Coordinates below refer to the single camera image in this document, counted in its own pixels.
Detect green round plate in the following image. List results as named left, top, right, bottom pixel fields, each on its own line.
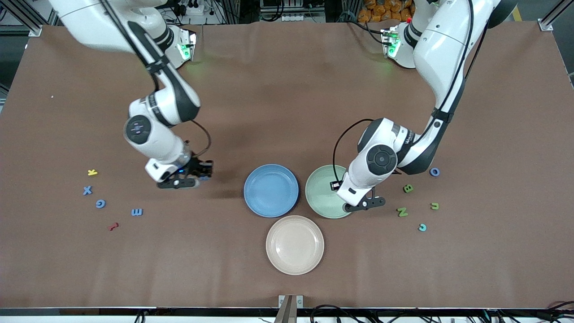
left=305, top=165, right=355, bottom=219

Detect blue round plate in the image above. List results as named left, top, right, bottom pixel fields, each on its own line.
left=244, top=164, right=299, bottom=218

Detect beige round plate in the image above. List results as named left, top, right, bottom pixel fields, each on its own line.
left=265, top=215, right=325, bottom=275

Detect brown table cover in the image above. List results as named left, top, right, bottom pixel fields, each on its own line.
left=0, top=20, right=574, bottom=310

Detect white power strip black plugs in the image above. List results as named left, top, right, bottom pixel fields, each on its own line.
left=177, top=0, right=204, bottom=16

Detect orange packaged items pile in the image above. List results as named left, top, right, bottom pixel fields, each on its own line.
left=358, top=0, right=415, bottom=23

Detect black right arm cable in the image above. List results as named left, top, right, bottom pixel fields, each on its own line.
left=101, top=0, right=212, bottom=158

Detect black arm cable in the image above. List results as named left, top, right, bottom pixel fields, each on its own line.
left=333, top=0, right=489, bottom=181
left=101, top=0, right=212, bottom=158

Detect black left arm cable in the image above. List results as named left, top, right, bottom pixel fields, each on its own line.
left=333, top=0, right=489, bottom=181

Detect metal bracket with post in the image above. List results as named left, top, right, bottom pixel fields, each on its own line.
left=278, top=294, right=304, bottom=323

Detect black cable bundle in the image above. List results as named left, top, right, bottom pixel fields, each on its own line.
left=309, top=301, right=574, bottom=323

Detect black table edge rail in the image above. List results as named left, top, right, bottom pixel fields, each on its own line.
left=0, top=308, right=574, bottom=317

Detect aluminium frame post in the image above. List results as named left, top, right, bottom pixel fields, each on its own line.
left=0, top=0, right=43, bottom=37
left=539, top=0, right=574, bottom=31

